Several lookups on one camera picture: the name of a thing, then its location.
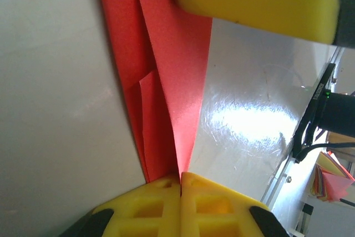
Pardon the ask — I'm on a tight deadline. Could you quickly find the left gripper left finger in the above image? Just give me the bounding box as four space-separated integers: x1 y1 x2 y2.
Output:
57 174 182 237

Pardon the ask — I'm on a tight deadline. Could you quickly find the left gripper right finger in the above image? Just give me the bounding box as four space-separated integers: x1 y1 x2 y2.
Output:
180 172 292 237

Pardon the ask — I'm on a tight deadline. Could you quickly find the black cable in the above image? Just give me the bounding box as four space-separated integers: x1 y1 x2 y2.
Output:
294 141 355 163

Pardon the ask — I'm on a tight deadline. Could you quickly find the stack of coloured paper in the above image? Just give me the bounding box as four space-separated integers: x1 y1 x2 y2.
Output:
310 150 355 204

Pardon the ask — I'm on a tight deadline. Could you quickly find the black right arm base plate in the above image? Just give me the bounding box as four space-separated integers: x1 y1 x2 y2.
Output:
292 63 337 163

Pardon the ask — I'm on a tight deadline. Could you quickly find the red paper sheet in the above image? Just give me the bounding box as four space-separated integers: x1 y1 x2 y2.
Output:
95 0 214 184

